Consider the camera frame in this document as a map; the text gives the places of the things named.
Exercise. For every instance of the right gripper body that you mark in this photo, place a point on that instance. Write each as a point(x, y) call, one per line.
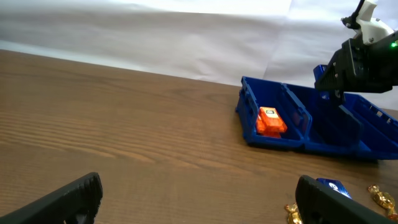
point(359, 68)

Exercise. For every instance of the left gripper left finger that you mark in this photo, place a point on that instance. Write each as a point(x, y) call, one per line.
point(71, 202)

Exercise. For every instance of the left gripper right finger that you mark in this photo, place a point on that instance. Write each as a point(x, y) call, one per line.
point(323, 205)

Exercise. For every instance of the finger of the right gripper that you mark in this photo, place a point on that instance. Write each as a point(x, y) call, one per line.
point(334, 79)

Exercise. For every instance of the blue candy pack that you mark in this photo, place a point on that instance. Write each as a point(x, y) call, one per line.
point(319, 71)
point(337, 186)

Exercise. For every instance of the gold candy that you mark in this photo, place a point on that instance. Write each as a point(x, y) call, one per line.
point(384, 199)
point(393, 215)
point(293, 217)

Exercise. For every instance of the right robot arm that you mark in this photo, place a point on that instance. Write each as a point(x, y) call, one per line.
point(387, 65)

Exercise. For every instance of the blue tray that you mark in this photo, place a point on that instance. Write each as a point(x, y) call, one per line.
point(311, 143)

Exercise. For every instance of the orange candy box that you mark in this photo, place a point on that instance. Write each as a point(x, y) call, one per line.
point(260, 127)
point(273, 119)

